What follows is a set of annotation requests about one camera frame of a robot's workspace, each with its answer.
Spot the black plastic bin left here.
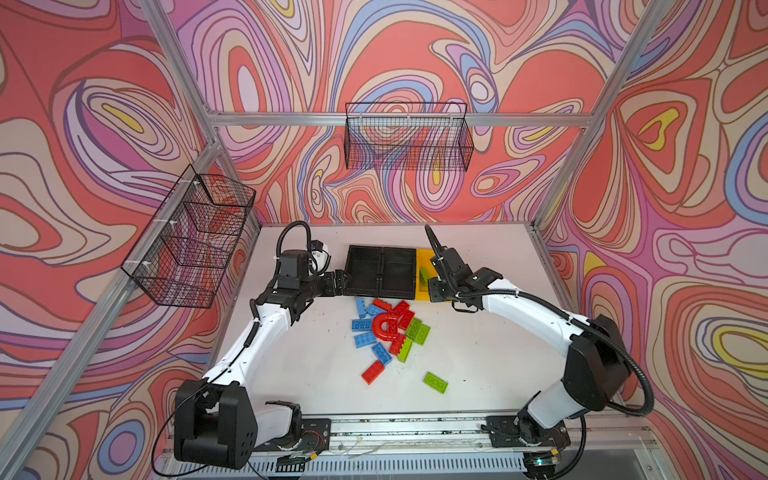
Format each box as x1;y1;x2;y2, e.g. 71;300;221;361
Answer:
345;245;384;297

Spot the red lego brick middle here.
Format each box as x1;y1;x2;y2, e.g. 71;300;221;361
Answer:
389;334;407;356

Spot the blue lego brick top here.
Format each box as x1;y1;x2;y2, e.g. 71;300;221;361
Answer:
355;298;368;319

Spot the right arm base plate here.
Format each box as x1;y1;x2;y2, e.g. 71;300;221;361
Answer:
480;415;571;449

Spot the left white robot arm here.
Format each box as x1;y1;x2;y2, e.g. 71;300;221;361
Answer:
171;249;346;469

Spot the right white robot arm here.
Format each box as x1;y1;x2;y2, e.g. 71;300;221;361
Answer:
428;244;655;443

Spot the black wire basket left wall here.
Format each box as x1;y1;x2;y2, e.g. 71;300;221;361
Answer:
121;166;255;309

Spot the red arch lego piece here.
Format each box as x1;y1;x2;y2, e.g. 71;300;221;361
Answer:
372;312;400;342

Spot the green lego brick narrow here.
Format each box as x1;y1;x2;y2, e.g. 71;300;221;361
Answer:
397;338;413;363

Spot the black plastic bin middle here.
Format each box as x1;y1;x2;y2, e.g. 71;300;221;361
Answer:
380;247;417;300

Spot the red lego brick top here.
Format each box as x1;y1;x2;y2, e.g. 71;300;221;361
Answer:
392;301;415;331

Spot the green lego brick front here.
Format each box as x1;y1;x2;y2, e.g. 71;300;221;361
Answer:
423;372;448;394

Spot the blue lego brick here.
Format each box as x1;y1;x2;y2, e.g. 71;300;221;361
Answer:
351;319;373;332
372;343;392;366
355;298;368;319
353;331;378;348

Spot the red lego brick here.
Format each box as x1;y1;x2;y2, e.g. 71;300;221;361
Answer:
392;301;415;331
361;360;385;385
389;334;407;356

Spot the green lego brick pair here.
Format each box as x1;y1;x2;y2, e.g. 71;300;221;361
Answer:
406;318;431;345

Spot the green lego brick large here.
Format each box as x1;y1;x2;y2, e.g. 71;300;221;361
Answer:
419;267;430;288

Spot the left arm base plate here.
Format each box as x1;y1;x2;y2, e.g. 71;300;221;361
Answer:
254;417;332;454

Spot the black wire basket wall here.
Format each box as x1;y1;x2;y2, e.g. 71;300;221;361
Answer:
343;101;475;172
121;166;255;309

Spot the yellow plastic bin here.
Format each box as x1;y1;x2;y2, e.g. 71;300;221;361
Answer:
415;249;437;301

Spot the red lego brick front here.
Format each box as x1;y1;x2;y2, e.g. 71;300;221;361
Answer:
361;360;385;385

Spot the black plastic bin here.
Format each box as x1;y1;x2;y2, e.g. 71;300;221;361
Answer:
345;245;384;297
380;247;417;300

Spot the aluminium front rail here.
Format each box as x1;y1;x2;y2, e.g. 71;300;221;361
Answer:
150;411;670;479

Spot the black wire basket back wall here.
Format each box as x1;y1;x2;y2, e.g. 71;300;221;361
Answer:
343;101;475;172

